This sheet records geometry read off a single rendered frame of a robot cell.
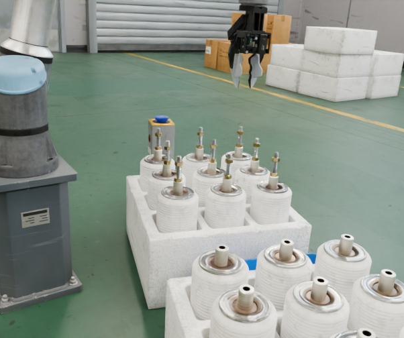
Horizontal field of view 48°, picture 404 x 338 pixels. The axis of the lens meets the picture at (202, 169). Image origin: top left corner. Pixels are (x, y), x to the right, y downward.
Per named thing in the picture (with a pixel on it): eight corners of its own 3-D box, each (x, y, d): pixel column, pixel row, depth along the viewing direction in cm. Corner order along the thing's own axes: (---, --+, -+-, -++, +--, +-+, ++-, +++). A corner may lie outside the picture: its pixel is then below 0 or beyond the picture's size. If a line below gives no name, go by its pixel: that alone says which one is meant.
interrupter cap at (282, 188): (256, 192, 107) (256, 190, 107) (257, 181, 114) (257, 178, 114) (288, 196, 106) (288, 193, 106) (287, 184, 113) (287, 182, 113)
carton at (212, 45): (225, 65, 533) (227, 39, 522) (237, 68, 514) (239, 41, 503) (203, 66, 517) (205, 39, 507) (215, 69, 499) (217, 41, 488)
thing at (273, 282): (259, 363, 80) (270, 274, 74) (241, 326, 89) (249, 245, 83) (309, 355, 83) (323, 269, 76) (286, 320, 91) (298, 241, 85)
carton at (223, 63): (251, 73, 482) (254, 44, 472) (232, 74, 470) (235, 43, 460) (234, 69, 506) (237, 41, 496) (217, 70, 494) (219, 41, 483)
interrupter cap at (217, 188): (209, 184, 110) (210, 182, 110) (240, 186, 111) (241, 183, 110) (211, 197, 103) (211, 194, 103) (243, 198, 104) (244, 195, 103)
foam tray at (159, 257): (148, 310, 103) (149, 240, 97) (126, 230, 138) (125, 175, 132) (302, 290, 114) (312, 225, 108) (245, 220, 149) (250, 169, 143)
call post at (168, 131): (149, 219, 146) (152, 125, 135) (146, 210, 152) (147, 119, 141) (171, 218, 148) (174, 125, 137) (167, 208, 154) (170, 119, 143)
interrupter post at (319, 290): (314, 304, 68) (317, 286, 66) (307, 295, 70) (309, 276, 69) (328, 302, 68) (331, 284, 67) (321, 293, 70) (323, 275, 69)
